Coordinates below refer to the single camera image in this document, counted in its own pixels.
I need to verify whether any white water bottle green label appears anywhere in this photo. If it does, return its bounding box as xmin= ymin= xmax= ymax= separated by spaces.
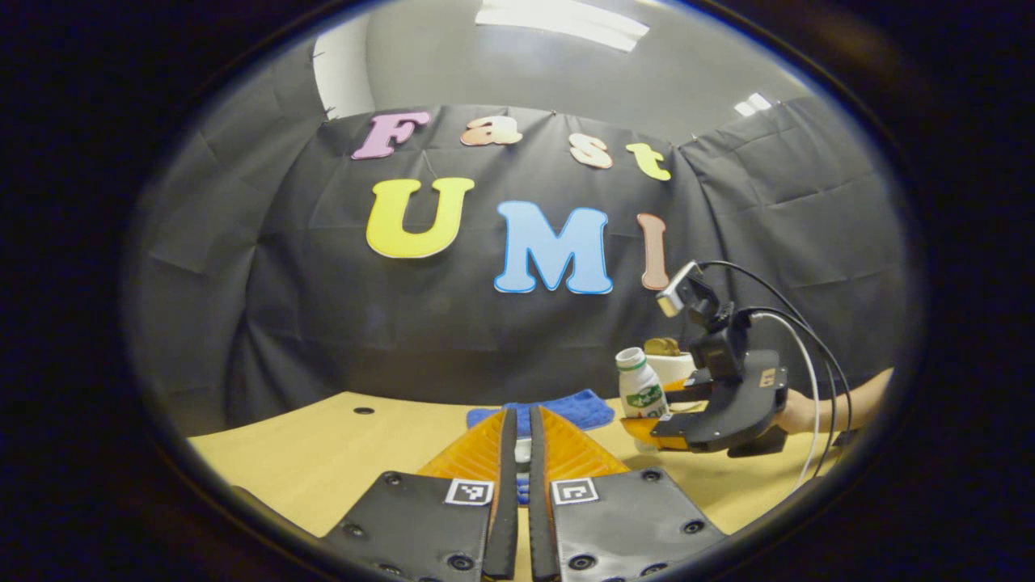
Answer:
xmin=615 ymin=347 xmax=670 ymax=421

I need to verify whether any blue towel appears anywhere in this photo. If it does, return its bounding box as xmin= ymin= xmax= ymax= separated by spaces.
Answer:
xmin=467 ymin=390 xmax=615 ymax=431

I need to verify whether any black cable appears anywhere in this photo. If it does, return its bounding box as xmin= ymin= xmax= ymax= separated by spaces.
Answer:
xmin=740 ymin=306 xmax=837 ymax=479
xmin=697 ymin=260 xmax=854 ymax=437

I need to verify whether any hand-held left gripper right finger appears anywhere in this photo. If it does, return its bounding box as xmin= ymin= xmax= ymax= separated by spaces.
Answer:
xmin=528 ymin=406 xmax=725 ymax=582

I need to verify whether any long ceiling light panel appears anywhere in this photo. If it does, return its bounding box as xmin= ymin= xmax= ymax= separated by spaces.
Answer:
xmin=475 ymin=0 xmax=650 ymax=53

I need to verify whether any white teacup lid blue print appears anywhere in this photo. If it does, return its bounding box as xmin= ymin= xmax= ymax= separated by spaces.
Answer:
xmin=514 ymin=438 xmax=533 ymax=506

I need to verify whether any white toaster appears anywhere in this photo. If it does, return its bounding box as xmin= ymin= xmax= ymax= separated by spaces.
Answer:
xmin=647 ymin=352 xmax=704 ymax=413

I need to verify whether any black backdrop cloth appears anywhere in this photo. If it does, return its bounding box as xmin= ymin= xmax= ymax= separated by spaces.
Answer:
xmin=129 ymin=48 xmax=923 ymax=437

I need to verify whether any white cable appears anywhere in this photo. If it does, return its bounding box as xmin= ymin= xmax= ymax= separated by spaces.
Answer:
xmin=752 ymin=312 xmax=821 ymax=490

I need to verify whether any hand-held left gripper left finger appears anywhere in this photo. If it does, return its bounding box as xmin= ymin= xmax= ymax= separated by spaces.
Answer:
xmin=323 ymin=407 xmax=519 ymax=582

